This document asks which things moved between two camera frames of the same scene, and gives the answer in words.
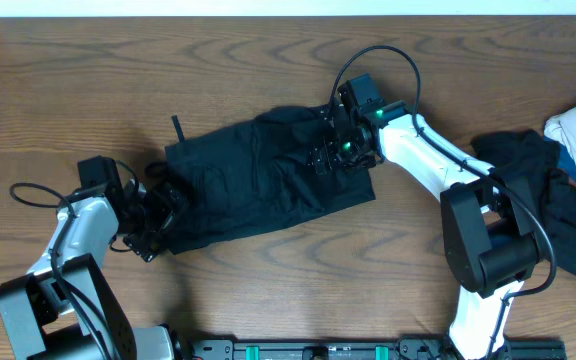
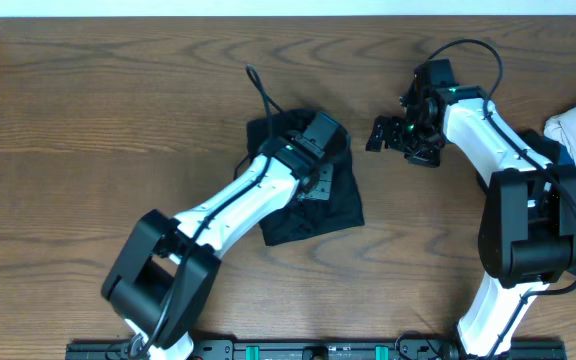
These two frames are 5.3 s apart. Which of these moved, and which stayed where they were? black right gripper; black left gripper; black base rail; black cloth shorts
Moved: black cloth shorts; black left gripper; black right gripper
Stayed: black base rail
